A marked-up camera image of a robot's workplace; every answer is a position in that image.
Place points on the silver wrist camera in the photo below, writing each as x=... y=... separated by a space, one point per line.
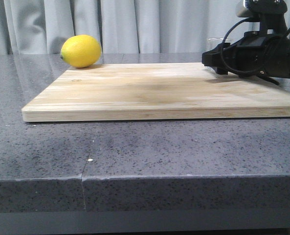
x=242 y=9

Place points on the yellow lemon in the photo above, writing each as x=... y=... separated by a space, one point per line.
x=81 y=51

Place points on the grey curtain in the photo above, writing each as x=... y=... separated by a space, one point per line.
x=120 y=26

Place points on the wooden cutting board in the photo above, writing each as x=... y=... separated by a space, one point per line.
x=155 y=91

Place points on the small glass beaker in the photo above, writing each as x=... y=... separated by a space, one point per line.
x=213 y=42

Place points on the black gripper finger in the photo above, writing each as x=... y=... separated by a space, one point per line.
x=213 y=60

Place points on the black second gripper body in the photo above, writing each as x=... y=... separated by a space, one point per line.
x=248 y=55

